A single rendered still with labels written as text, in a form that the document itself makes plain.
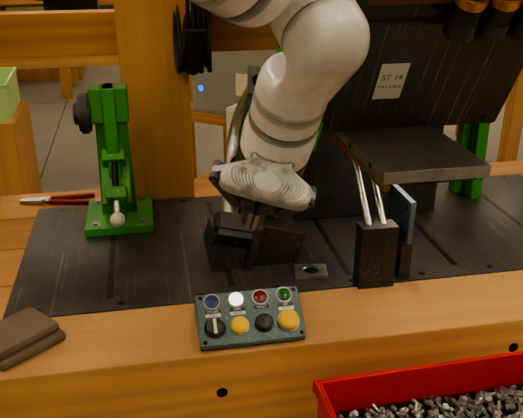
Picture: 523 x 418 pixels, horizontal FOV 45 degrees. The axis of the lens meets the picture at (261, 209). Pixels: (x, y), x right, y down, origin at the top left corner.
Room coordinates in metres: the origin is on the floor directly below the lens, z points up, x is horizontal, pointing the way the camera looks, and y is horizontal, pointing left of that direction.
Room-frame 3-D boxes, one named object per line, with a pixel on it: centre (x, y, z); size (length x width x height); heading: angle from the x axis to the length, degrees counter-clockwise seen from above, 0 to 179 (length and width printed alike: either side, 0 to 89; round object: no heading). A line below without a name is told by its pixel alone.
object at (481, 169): (1.01, -0.21, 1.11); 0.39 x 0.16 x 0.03; 11
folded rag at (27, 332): (0.73, 0.34, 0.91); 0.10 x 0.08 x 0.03; 140
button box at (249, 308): (0.77, 0.02, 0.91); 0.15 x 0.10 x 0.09; 101
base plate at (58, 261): (1.10, -0.11, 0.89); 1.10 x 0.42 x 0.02; 101
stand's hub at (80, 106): (1.14, 0.33, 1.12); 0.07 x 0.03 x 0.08; 11
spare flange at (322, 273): (0.93, -0.08, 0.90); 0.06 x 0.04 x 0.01; 92
